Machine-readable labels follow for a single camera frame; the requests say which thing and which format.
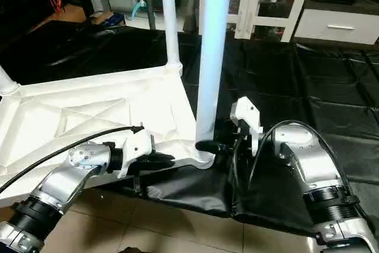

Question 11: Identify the black work mat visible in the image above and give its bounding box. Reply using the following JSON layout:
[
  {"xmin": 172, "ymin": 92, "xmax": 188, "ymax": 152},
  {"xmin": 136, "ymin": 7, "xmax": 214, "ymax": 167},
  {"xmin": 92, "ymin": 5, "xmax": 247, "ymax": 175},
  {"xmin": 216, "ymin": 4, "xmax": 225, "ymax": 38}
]
[{"xmin": 0, "ymin": 19, "xmax": 379, "ymax": 239}]

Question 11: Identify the white plastic table top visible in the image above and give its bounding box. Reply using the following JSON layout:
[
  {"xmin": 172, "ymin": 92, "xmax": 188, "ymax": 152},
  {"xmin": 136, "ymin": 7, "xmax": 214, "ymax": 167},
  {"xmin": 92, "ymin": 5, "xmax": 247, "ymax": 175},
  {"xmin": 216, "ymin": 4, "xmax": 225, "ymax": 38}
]
[{"xmin": 0, "ymin": 65, "xmax": 216, "ymax": 192}]

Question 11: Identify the blue plastic bag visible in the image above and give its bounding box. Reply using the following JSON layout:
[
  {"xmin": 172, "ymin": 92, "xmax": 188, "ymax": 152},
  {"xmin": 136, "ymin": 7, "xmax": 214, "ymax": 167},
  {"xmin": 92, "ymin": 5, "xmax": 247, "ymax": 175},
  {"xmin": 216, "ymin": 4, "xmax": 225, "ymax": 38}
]
[{"xmin": 101, "ymin": 12, "xmax": 127, "ymax": 28}]

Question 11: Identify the brown cardboard box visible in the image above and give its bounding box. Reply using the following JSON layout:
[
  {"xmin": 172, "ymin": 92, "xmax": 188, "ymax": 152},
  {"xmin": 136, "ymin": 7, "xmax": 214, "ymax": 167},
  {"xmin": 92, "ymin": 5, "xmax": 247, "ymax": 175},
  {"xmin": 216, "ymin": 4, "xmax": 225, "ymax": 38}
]
[{"xmin": 89, "ymin": 10, "xmax": 111, "ymax": 25}]

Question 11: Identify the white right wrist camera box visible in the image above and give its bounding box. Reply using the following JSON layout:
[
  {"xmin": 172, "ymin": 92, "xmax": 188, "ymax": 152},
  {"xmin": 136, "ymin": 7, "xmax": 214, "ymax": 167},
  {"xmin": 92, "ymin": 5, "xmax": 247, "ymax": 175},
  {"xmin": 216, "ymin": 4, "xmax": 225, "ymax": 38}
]
[{"xmin": 229, "ymin": 96, "xmax": 264, "ymax": 156}]

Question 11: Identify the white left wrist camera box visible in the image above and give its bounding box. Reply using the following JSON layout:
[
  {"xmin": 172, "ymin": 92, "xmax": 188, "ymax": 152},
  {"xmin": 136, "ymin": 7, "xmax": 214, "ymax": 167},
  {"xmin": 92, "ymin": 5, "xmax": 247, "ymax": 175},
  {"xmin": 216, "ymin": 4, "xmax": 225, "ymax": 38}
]
[{"xmin": 116, "ymin": 126, "xmax": 156, "ymax": 179}]

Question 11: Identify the white glass-door cabinet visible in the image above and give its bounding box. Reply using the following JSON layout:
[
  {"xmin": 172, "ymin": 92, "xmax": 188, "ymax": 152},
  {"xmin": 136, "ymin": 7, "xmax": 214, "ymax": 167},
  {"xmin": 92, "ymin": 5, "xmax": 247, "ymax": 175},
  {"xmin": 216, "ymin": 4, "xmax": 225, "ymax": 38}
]
[{"xmin": 225, "ymin": 0, "xmax": 316, "ymax": 43}]

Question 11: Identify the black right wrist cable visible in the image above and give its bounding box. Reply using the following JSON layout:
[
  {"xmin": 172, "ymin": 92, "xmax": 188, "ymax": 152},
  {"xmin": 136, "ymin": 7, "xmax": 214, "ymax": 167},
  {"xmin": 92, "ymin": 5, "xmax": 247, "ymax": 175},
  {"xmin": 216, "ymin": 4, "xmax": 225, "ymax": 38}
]
[{"xmin": 230, "ymin": 120, "xmax": 336, "ymax": 207}]

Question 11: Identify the white drawer unit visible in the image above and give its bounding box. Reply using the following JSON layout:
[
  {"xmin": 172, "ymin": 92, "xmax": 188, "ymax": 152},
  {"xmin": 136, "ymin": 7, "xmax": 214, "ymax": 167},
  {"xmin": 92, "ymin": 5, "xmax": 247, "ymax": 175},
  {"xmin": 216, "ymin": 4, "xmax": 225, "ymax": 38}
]
[{"xmin": 294, "ymin": 8, "xmax": 379, "ymax": 45}]

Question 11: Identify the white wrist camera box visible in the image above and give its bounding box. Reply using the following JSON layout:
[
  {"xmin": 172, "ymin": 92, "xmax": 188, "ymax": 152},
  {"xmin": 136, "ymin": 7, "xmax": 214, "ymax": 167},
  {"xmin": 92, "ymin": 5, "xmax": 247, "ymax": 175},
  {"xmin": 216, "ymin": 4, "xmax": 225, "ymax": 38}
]
[
  {"xmin": 116, "ymin": 126, "xmax": 156, "ymax": 179},
  {"xmin": 229, "ymin": 96, "xmax": 264, "ymax": 156}
]

